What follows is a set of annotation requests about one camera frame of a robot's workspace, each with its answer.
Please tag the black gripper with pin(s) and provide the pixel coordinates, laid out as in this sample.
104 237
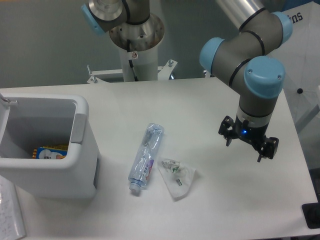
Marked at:
256 136

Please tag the white paper napkin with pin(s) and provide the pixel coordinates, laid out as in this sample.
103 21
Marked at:
177 176

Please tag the crushed clear plastic bottle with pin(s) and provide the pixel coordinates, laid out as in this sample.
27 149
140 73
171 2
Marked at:
146 155

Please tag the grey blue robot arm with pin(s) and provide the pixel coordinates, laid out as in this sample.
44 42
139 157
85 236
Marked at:
242 63

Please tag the white plastic trash can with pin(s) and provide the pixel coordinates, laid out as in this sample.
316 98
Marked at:
31 120

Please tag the white superior umbrella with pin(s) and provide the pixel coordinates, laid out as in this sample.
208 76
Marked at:
300 56

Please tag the black device at edge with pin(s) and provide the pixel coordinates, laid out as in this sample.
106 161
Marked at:
311 212

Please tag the colourful snack wrapper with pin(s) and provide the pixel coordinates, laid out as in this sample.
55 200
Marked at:
56 152

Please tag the white notebook with writing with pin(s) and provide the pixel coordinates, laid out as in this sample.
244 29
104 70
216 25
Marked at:
11 219

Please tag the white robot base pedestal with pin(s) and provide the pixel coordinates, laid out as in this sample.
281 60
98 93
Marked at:
138 48

